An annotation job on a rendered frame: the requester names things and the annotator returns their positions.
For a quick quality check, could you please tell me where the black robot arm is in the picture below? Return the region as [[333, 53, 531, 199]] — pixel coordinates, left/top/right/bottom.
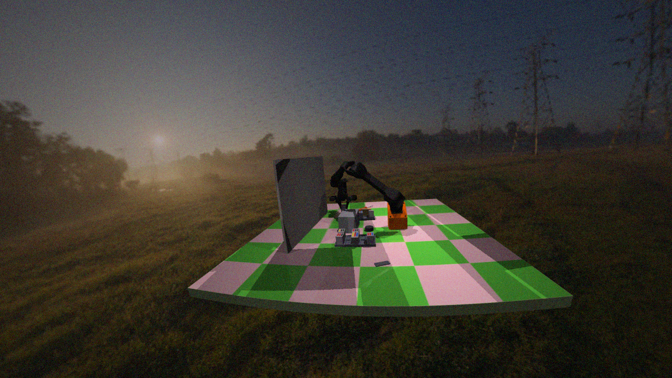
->
[[330, 161, 405, 214]]

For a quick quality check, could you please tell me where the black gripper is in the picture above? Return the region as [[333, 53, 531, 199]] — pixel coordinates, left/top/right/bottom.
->
[[329, 188, 357, 209]]

